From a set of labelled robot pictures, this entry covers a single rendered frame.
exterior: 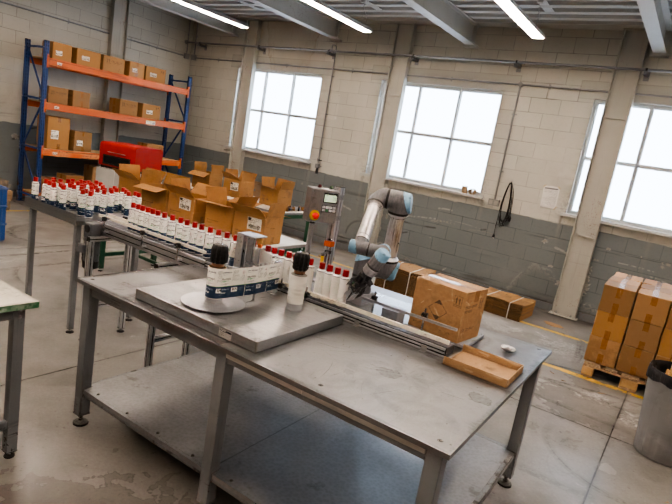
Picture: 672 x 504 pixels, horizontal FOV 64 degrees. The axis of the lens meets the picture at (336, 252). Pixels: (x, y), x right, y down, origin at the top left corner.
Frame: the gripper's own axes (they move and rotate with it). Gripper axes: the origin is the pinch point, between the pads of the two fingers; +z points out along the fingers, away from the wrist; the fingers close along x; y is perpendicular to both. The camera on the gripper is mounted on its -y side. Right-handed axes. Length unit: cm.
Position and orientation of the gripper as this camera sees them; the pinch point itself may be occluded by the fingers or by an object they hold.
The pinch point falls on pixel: (348, 298)
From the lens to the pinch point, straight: 291.8
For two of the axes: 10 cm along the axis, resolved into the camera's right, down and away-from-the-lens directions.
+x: 6.3, 6.9, -3.6
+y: -5.5, 0.7, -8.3
